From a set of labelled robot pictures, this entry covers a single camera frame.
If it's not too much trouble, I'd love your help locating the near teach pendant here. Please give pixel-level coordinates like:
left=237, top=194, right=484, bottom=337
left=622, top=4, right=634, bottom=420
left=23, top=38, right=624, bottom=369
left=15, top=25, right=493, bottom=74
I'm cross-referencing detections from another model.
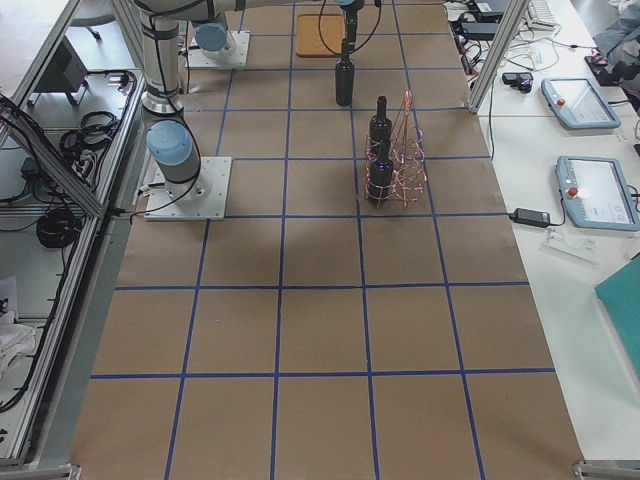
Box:
left=555, top=156, right=639, bottom=232

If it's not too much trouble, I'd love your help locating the aluminium frame post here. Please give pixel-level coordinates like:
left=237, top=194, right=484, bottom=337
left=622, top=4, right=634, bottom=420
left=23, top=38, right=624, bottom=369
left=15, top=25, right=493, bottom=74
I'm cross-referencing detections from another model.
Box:
left=467, top=0, right=528, bottom=114

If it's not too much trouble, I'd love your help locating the copper wire bottle basket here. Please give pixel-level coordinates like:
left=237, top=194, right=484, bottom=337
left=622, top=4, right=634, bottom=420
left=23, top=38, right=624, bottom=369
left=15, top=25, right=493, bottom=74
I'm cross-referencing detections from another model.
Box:
left=364, top=90, right=427, bottom=207

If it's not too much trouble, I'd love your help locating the wooden tray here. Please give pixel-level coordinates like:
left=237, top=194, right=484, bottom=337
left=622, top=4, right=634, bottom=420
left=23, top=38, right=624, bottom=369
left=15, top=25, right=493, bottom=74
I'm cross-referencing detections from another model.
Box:
left=295, top=14, right=345, bottom=58

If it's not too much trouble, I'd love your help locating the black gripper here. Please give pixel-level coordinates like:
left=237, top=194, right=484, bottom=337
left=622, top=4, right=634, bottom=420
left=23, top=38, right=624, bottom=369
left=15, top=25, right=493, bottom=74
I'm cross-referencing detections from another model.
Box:
left=343, top=4, right=360, bottom=50

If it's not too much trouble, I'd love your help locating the teal box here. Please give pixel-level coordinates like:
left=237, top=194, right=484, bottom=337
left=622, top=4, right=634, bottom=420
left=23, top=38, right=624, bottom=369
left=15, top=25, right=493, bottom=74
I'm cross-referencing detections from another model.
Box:
left=595, top=258, right=639, bottom=373

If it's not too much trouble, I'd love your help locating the black power brick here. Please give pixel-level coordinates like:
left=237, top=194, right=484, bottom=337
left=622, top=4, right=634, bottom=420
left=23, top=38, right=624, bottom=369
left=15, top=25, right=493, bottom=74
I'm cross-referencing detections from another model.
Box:
left=508, top=208, right=551, bottom=228

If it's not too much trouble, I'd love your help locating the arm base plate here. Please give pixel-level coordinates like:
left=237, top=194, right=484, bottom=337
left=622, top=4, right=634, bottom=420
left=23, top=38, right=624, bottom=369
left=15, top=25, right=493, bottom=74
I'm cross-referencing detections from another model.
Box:
left=144, top=157, right=232, bottom=221
left=187, top=25, right=251, bottom=70

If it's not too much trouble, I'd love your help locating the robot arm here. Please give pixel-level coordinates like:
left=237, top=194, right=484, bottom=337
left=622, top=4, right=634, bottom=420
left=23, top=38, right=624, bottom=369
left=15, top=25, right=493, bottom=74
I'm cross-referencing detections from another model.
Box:
left=134, top=0, right=279, bottom=126
left=191, top=1, right=236, bottom=59

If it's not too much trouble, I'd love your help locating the teach pendant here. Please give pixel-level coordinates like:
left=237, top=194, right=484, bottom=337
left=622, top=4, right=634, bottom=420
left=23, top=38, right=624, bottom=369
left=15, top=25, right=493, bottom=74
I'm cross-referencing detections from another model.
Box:
left=555, top=156, right=639, bottom=232
left=541, top=78, right=621, bottom=130

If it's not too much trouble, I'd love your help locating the aluminium frame rail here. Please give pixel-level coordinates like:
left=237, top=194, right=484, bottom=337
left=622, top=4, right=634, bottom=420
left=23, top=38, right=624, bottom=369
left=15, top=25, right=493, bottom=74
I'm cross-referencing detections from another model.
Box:
left=1, top=94, right=106, bottom=218

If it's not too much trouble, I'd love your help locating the dark wine bottle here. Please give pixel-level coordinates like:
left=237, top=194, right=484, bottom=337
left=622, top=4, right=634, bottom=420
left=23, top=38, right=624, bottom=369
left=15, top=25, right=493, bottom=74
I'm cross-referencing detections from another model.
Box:
left=367, top=140, right=393, bottom=205
left=369, top=96, right=393, bottom=157
left=334, top=39, right=355, bottom=107

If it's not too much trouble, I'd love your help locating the far teach pendant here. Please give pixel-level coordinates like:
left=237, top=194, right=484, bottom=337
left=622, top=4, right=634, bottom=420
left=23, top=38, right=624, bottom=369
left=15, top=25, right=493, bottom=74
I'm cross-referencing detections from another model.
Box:
left=541, top=78, right=621, bottom=130

